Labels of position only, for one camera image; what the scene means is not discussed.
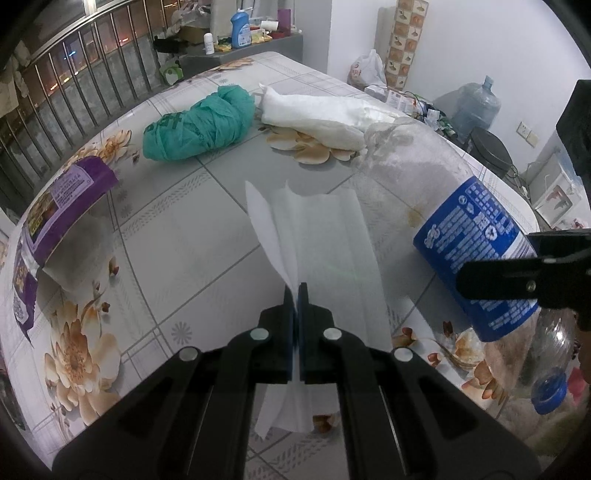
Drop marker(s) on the wall socket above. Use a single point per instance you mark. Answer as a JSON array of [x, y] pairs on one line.
[[526, 134]]

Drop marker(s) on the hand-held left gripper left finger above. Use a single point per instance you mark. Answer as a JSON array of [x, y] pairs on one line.
[[290, 323]]

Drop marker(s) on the large water jug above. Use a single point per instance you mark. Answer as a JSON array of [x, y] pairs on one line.
[[475, 108]]

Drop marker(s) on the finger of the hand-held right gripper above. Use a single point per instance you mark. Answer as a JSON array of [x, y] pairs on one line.
[[563, 242], [498, 281]]

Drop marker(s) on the metal railing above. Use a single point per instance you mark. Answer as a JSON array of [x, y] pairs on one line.
[[92, 69]]

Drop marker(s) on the green white packet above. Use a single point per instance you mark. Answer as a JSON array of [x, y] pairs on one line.
[[170, 73]]

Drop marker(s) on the white plastic bag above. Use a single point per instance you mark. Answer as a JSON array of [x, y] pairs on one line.
[[318, 115]]

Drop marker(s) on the small white bottle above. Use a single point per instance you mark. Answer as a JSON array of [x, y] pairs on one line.
[[210, 44]]

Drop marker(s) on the floral tablecloth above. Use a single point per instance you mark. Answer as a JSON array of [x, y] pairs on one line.
[[184, 207]]

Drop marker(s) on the blue detergent bottle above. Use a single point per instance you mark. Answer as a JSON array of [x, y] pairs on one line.
[[240, 30]]

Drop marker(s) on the white tissue paper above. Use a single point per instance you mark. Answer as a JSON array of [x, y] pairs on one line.
[[323, 230]]

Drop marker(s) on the white box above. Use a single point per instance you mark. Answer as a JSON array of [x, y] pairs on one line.
[[554, 189]]

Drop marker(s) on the purple cup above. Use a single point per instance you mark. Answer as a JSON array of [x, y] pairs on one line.
[[284, 19]]

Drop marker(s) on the white bag with red print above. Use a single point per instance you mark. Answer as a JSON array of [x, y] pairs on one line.
[[367, 69]]

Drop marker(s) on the purple yellow snack packet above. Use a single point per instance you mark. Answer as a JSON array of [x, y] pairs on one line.
[[60, 203]]

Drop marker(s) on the green plastic bag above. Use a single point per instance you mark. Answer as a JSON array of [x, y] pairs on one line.
[[198, 124]]

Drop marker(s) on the grey cabinet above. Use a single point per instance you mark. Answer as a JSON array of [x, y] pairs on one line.
[[277, 46]]

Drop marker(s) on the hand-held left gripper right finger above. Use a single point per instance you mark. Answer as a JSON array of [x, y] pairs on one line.
[[302, 323]]

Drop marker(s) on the dark rice cooker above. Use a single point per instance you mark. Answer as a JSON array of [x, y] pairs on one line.
[[489, 150]]

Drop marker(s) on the plastic bottle with blue label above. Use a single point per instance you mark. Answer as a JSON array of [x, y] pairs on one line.
[[471, 221]]

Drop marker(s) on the brown cardboard box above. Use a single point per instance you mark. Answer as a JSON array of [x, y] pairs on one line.
[[191, 34]]

